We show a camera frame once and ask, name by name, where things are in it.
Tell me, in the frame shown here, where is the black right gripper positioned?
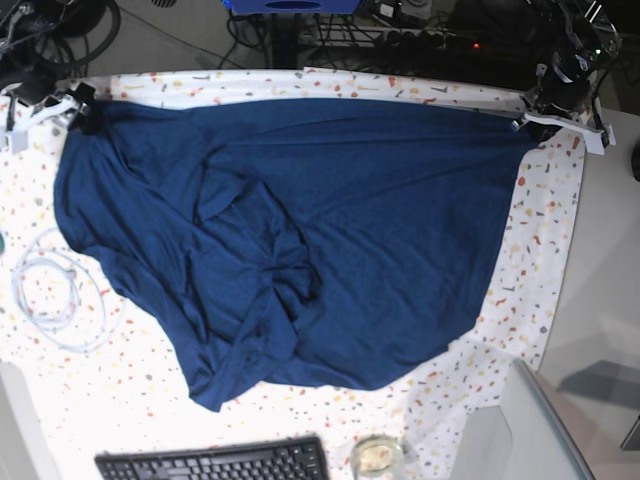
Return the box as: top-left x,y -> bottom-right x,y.
1,62 -> 58,106

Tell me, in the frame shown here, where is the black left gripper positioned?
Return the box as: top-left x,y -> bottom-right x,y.
520,63 -> 598,142

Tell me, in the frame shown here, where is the dark blue t-shirt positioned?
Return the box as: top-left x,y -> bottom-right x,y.
54,99 -> 537,411

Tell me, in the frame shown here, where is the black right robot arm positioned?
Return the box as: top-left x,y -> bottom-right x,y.
1,1 -> 121,106

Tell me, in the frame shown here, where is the blue box at top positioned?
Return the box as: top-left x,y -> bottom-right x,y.
221,0 -> 374,15

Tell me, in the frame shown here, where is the terrazzo patterned tablecloth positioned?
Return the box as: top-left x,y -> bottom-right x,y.
0,67 -> 593,475

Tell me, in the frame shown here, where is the grey monitor edge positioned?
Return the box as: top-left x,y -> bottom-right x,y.
501,360 -> 594,480

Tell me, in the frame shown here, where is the clear glass jar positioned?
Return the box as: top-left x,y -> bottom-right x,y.
350,435 -> 405,480

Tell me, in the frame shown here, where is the black computer keyboard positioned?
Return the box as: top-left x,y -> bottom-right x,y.
94,436 -> 330,480

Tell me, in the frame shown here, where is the coiled white cable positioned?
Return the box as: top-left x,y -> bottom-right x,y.
10,225 -> 129,354

